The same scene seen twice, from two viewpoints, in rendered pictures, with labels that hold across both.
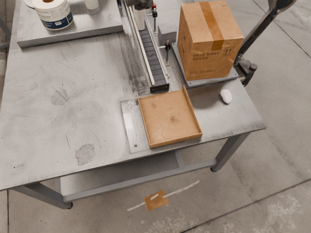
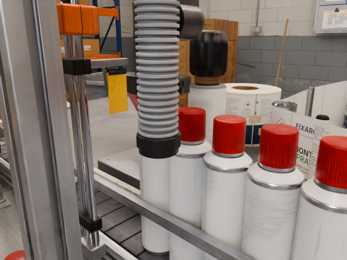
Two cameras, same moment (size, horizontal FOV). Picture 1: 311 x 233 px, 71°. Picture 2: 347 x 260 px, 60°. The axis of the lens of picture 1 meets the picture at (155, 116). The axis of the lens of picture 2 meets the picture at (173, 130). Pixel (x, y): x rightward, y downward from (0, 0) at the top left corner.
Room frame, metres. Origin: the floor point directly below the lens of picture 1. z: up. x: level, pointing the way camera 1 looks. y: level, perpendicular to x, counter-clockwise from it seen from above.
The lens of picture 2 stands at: (1.92, -0.01, 1.16)
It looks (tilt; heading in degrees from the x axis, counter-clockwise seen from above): 17 degrees down; 146
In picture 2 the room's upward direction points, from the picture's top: straight up
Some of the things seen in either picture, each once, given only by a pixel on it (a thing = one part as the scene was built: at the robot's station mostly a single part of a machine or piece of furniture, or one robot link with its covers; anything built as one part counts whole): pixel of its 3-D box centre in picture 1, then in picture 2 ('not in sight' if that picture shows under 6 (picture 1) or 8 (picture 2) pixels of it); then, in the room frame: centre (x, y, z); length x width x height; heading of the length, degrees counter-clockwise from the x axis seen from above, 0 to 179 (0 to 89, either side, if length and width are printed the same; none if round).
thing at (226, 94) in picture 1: (226, 95); not in sight; (0.69, -0.38, 0.85); 0.08 x 0.07 x 0.04; 159
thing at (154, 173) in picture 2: not in sight; (158, 178); (1.60, 0.17, 0.98); 0.05 x 0.05 x 0.20
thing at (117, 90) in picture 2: not in sight; (117, 91); (1.55, 0.15, 1.09); 0.03 x 0.01 x 0.06; 103
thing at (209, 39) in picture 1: (205, 41); not in sight; (0.96, -0.28, 0.99); 0.30 x 0.24 x 0.27; 7
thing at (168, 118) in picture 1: (168, 114); not in sight; (0.57, -0.06, 0.85); 0.30 x 0.26 x 0.04; 13
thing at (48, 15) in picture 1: (53, 9); (243, 112); (1.31, 0.64, 0.95); 0.20 x 0.20 x 0.14
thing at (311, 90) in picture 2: not in sight; (305, 131); (1.57, 0.56, 0.97); 0.02 x 0.02 x 0.19
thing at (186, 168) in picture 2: not in sight; (189, 191); (1.66, 0.19, 0.98); 0.05 x 0.05 x 0.20
